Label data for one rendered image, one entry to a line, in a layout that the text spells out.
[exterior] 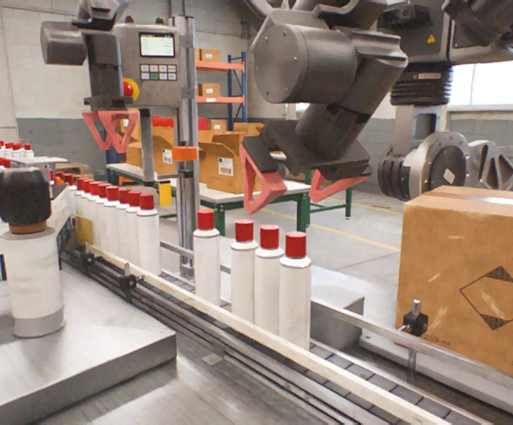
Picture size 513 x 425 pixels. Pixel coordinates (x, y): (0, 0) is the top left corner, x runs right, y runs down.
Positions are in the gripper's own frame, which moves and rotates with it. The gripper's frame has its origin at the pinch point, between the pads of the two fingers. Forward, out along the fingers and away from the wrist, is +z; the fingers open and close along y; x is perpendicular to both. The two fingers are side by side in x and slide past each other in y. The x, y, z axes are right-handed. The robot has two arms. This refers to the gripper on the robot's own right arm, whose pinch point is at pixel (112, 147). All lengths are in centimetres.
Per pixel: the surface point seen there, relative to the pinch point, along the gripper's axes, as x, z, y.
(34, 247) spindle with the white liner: -15.6, 16.3, 3.0
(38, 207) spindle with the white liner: -14.1, 9.5, 2.6
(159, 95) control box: 18.1, -10.6, -19.1
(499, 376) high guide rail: 26, 26, 62
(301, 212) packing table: 168, 62, -140
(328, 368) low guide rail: 15, 30, 44
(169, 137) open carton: 125, 11, -262
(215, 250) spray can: 14.5, 20.2, 12.5
